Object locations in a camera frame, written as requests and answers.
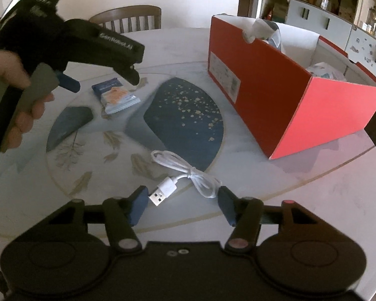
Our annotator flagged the round glass turntable blue pattern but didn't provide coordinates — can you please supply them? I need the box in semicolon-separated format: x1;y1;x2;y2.
45;72;227;207

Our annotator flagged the person's left hand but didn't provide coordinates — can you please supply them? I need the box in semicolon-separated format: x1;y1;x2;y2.
0;48;55;153

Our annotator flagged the red cardboard box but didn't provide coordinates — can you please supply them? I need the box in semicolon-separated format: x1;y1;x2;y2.
207;14;376;160

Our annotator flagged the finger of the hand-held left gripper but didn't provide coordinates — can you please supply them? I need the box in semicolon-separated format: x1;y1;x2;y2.
55;71;81;93
113;62;140;86

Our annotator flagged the blue white orange snack packet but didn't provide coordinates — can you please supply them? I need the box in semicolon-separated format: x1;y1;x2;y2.
92;78;141;115

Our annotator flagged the brown wooden chair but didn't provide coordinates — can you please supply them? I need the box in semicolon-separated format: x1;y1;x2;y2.
88;5;162;34

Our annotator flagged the grey wall cabinet unit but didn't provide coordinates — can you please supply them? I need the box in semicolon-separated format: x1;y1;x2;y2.
260;0;376;88

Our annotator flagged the white marble desktop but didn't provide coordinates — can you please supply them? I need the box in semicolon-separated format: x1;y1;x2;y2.
0;27;376;301

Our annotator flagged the white USB cable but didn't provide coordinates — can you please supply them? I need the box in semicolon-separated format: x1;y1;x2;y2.
149;150;223;208

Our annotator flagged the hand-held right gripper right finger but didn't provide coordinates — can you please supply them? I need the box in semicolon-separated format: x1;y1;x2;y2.
218;186;318;253

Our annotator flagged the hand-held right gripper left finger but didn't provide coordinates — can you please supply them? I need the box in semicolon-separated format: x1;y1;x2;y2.
47;185;149;253

